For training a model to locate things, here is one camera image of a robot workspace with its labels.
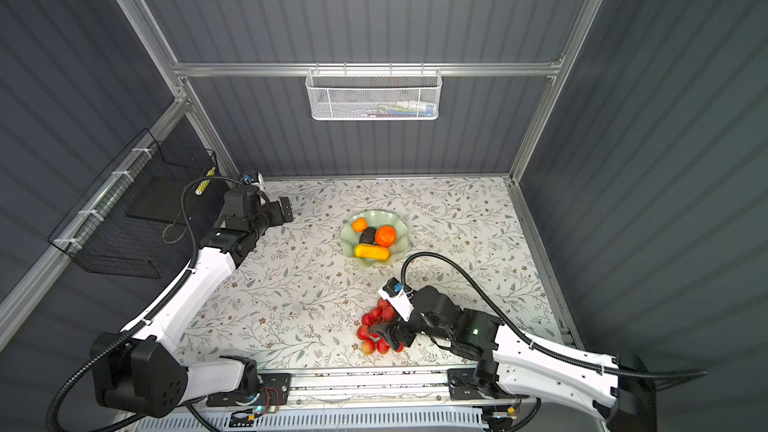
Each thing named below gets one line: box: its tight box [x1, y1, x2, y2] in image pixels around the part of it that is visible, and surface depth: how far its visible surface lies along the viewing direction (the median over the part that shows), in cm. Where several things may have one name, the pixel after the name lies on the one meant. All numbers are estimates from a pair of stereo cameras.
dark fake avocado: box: [359, 226, 377, 245], surface depth 101 cm
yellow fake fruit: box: [354, 243, 390, 261], surface depth 96 cm
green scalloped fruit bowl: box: [340, 209, 409, 268], surface depth 101 cm
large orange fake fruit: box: [375, 225, 397, 248], surface depth 98 cm
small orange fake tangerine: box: [352, 217, 369, 233], surface depth 101 cm
